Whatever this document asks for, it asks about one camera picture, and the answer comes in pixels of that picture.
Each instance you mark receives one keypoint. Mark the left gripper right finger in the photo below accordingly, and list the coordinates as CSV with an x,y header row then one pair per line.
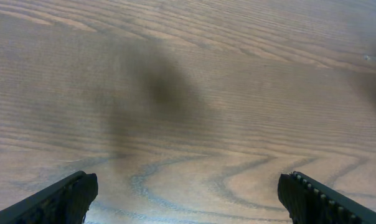
x,y
310,202

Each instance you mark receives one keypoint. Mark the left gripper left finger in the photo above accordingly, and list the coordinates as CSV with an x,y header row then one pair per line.
x,y
64,202

